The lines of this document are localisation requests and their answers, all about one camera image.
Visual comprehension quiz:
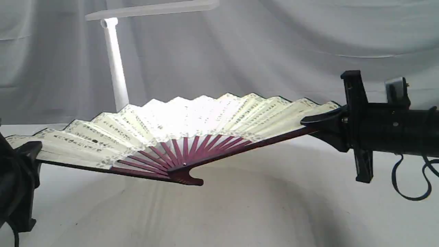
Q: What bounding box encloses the grey backdrop cloth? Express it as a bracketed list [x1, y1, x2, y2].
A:
[1, 0, 439, 125]

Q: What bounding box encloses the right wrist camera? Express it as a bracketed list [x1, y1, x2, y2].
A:
[385, 77, 411, 108]

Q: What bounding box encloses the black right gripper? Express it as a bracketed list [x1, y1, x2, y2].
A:
[300, 70, 438, 183]

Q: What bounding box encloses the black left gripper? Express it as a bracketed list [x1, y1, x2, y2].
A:
[0, 135, 42, 233]

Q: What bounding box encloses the white desk lamp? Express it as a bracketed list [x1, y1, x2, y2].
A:
[85, 0, 219, 111]

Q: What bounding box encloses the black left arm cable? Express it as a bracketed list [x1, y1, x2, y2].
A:
[7, 220, 20, 247]

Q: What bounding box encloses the folding paper fan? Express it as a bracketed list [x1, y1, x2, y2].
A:
[6, 93, 340, 186]

